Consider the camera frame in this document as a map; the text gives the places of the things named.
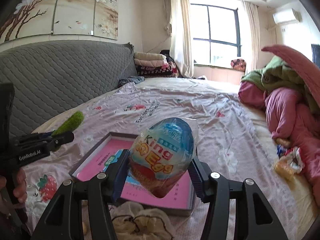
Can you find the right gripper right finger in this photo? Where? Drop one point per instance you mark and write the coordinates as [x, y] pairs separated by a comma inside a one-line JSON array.
[[254, 216]]

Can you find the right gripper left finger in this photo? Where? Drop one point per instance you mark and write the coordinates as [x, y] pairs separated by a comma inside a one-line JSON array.
[[62, 218]]

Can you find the cream scrunchie cloth black trim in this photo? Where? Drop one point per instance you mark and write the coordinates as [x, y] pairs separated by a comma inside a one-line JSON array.
[[132, 221]]

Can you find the King Egg blue wrapper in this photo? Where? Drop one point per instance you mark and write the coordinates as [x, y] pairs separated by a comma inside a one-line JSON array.
[[161, 154]]

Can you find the person's left hand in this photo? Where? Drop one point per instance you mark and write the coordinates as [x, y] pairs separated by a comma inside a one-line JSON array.
[[19, 192]]

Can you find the dark shallow cardboard box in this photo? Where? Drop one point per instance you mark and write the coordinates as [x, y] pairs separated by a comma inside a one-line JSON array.
[[130, 177]]

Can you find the snack wrappers beside duvet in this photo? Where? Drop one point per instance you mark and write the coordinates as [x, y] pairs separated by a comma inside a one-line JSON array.
[[289, 161]]

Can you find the grey quilted headboard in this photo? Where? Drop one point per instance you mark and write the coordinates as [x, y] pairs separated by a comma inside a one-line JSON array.
[[54, 76]]

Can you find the pink strawberry bear bedsheet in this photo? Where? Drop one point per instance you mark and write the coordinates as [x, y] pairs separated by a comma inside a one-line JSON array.
[[219, 127]]

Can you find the pink crumpled duvet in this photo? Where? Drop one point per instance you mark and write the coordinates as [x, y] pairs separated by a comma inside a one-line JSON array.
[[288, 118]]

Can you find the dark patterned cloth by headboard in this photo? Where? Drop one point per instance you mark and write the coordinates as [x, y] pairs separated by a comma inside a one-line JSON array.
[[131, 79]]

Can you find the stack of folded blankets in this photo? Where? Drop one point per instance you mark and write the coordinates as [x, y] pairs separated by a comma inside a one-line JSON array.
[[151, 65]]

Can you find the green blanket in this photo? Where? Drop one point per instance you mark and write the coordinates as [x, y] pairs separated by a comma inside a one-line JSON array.
[[277, 73]]

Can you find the floral bag on windowsill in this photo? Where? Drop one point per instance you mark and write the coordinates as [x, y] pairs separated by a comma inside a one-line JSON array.
[[238, 64]]

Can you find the pink quilted pillow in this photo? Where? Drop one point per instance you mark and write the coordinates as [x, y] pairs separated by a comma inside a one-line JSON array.
[[307, 70]]

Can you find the cream left curtain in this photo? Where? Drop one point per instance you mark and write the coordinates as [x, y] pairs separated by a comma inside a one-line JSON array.
[[178, 28]]

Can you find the cream curtain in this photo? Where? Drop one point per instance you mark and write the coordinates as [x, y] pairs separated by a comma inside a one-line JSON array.
[[253, 35], [178, 28]]

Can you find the dark framed window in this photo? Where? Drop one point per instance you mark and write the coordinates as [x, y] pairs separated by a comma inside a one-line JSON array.
[[216, 35]]

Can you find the white air conditioner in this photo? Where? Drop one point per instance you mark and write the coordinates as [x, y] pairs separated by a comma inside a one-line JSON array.
[[286, 16]]

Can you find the cream right curtain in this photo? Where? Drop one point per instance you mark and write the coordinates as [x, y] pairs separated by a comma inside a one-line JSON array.
[[253, 35]]

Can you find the blossom wall painting panels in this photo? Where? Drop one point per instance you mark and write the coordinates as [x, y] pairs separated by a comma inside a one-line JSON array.
[[62, 17]]

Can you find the black wall television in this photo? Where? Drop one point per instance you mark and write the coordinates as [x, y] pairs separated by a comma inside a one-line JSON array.
[[316, 54]]

